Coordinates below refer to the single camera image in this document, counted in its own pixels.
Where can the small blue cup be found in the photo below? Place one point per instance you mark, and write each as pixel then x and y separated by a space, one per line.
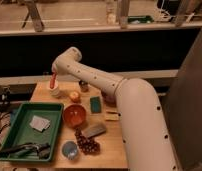
pixel 70 150

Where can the dark tools in tray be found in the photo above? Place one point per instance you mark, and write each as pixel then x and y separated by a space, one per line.
pixel 42 150

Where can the green plastic tray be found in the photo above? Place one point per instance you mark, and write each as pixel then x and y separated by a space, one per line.
pixel 21 132

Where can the green sponge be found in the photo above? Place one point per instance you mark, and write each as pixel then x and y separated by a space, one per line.
pixel 95 104

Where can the bunch of dark grapes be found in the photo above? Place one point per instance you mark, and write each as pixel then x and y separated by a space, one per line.
pixel 87 145

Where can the yellow apple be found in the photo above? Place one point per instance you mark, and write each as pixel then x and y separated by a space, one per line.
pixel 75 96

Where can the white folded cloth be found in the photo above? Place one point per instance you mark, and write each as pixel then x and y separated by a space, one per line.
pixel 39 123

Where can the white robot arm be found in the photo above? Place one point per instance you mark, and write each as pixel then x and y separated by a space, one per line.
pixel 144 131

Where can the orange bowl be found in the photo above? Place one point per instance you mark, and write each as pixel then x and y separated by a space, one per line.
pixel 74 115

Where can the white paper cup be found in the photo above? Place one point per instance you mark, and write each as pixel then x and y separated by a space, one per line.
pixel 55 91

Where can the small wooden block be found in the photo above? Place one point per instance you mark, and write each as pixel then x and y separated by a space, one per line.
pixel 111 116

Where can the grey rectangular block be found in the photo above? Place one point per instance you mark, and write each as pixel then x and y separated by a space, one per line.
pixel 94 130

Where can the grey panel at right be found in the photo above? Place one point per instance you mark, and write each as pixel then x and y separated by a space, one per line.
pixel 183 108

